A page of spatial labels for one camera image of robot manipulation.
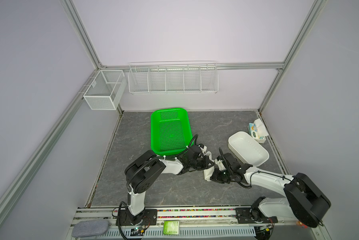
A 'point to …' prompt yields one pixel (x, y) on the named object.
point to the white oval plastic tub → (247, 149)
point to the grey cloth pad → (90, 228)
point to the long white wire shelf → (173, 77)
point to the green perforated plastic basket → (170, 131)
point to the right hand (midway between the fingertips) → (210, 179)
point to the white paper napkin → (208, 171)
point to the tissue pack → (257, 131)
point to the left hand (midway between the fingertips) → (216, 167)
